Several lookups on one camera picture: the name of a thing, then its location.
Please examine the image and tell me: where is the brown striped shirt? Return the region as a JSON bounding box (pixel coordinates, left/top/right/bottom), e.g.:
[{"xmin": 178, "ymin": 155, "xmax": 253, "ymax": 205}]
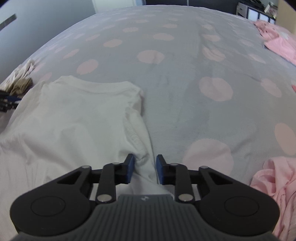
[{"xmin": 6, "ymin": 77, "xmax": 33, "ymax": 95}]

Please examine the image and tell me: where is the white t-shirt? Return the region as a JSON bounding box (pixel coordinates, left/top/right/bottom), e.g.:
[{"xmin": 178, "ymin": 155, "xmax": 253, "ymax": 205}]
[{"xmin": 0, "ymin": 75, "xmax": 176, "ymax": 241}]

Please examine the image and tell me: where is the grey wall strip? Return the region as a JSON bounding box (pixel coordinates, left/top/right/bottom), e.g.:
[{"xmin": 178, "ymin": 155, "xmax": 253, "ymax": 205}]
[{"xmin": 0, "ymin": 14, "xmax": 17, "ymax": 31}]

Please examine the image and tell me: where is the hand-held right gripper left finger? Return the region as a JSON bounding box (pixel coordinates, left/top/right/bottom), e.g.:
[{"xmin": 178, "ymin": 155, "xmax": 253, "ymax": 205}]
[{"xmin": 57, "ymin": 153, "xmax": 135, "ymax": 205}]

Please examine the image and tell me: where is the photo frame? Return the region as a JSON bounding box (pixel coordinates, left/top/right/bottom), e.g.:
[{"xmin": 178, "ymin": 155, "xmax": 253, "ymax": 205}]
[{"xmin": 264, "ymin": 3, "xmax": 278, "ymax": 18}]

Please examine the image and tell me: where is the cream cloth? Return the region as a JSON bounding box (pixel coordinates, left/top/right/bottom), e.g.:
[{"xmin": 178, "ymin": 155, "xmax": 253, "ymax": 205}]
[{"xmin": 0, "ymin": 60, "xmax": 36, "ymax": 93}]

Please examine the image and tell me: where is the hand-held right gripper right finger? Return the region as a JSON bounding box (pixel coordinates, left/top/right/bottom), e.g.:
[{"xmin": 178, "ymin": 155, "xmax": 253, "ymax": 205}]
[{"xmin": 156, "ymin": 154, "xmax": 233, "ymax": 205}]

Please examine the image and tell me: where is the pink printed cloth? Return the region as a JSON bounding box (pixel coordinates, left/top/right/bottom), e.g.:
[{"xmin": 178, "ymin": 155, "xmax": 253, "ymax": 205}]
[{"xmin": 254, "ymin": 20, "xmax": 287, "ymax": 40}]

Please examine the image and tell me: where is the grey polka dot bed sheet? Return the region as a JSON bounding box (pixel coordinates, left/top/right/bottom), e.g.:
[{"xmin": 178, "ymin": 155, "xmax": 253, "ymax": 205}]
[{"xmin": 0, "ymin": 3, "xmax": 296, "ymax": 241}]

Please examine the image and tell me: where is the white door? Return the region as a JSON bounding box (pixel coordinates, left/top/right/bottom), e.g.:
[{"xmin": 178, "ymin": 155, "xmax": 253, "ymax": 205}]
[{"xmin": 92, "ymin": 0, "xmax": 146, "ymax": 11}]

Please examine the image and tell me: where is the light pink pillow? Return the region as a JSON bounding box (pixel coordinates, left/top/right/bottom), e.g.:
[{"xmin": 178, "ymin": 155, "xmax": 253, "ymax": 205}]
[{"xmin": 264, "ymin": 25, "xmax": 296, "ymax": 65}]

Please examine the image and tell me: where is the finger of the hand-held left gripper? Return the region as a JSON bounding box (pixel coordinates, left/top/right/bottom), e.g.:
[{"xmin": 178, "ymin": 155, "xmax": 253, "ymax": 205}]
[{"xmin": 0, "ymin": 90, "xmax": 22, "ymax": 103}]

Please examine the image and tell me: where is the grey nightstand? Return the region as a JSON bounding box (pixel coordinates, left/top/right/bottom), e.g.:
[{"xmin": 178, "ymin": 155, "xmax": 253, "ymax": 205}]
[{"xmin": 236, "ymin": 2, "xmax": 278, "ymax": 25}]

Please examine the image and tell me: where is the pink folded garment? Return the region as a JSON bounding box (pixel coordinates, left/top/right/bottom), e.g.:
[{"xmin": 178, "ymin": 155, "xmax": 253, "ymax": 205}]
[{"xmin": 250, "ymin": 156, "xmax": 296, "ymax": 241}]

